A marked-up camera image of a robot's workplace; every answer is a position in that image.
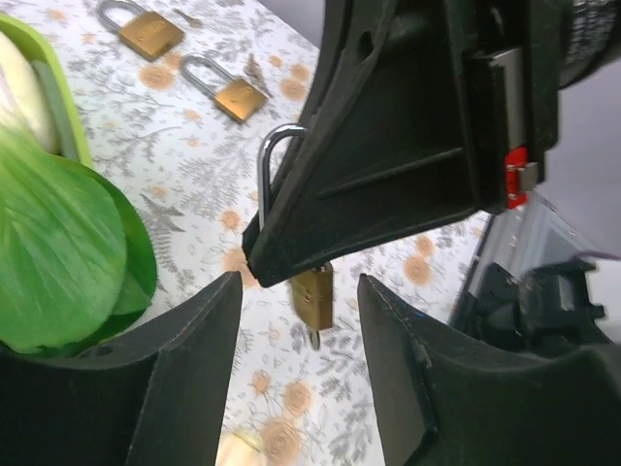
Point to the floral table mat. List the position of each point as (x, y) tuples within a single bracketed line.
[(189, 169)]

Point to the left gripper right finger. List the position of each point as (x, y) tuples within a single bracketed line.
[(444, 398)]

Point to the small brass padlock shackle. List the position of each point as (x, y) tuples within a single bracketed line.
[(312, 292)]

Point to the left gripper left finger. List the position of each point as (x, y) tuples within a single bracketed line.
[(155, 395)]

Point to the aluminium frame rail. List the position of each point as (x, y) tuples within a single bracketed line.
[(525, 238)]

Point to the toy celery stalk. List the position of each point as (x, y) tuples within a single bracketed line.
[(240, 448)]

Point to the toy bok choy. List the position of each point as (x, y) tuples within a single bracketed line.
[(63, 242)]

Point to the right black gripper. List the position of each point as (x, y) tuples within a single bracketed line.
[(516, 58)]

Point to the large brass padlock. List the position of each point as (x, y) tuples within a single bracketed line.
[(148, 34), (238, 99)]

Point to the green plastic basket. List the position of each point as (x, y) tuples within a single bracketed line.
[(53, 87)]

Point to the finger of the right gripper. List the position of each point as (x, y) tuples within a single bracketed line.
[(388, 148)]

